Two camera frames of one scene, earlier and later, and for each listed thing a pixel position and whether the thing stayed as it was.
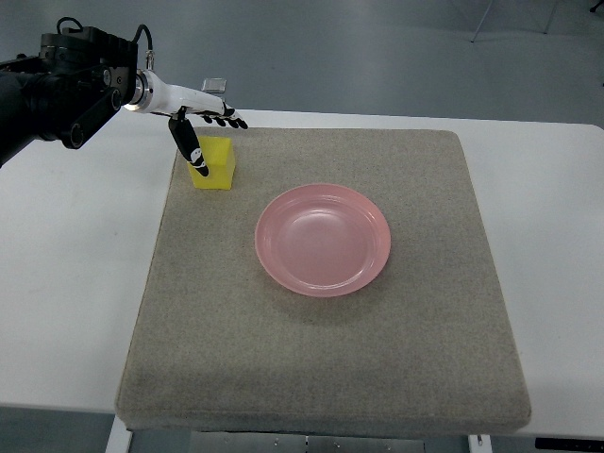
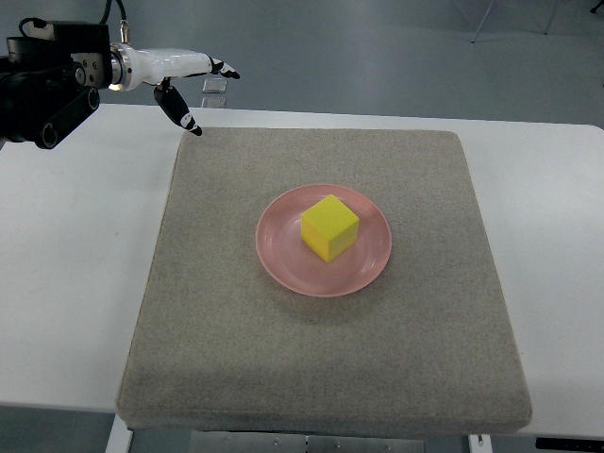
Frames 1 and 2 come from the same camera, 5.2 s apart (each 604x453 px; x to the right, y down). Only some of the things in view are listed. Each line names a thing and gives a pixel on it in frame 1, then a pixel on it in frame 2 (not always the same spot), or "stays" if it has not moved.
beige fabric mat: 345,282 stays
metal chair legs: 592,10 stays
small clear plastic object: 214,85 stays
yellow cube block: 220,159 -> 329,228
